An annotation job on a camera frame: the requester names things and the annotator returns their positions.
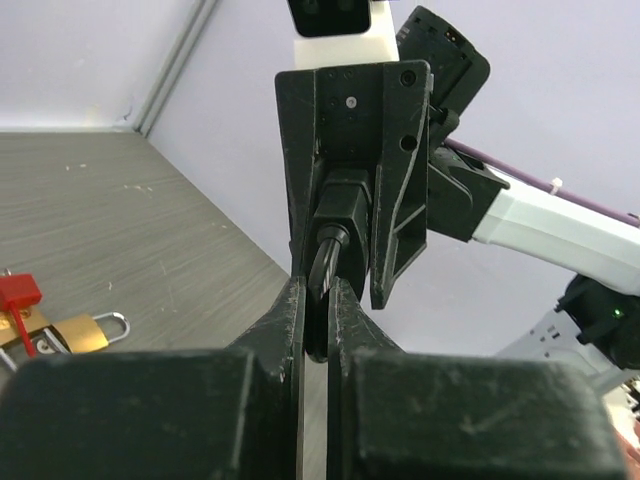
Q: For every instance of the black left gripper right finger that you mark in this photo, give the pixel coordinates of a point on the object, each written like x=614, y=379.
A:
x=399, y=415

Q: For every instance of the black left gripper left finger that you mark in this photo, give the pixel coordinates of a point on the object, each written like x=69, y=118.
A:
x=230, y=413

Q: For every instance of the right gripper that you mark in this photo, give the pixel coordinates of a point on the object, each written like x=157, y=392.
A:
x=349, y=117

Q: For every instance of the black padlock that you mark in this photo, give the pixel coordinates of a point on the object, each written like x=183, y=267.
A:
x=338, y=248

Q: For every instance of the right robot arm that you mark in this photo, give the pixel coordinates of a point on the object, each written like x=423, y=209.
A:
x=471, y=197

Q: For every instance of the small brass padlock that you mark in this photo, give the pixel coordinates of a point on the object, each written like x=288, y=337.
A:
x=84, y=333

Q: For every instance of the large brass padlock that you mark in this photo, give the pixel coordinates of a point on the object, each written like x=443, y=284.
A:
x=40, y=331

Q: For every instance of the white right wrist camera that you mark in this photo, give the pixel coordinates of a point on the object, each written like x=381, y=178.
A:
x=340, y=33

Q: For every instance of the red cable seal lock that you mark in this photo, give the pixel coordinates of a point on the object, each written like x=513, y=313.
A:
x=19, y=292

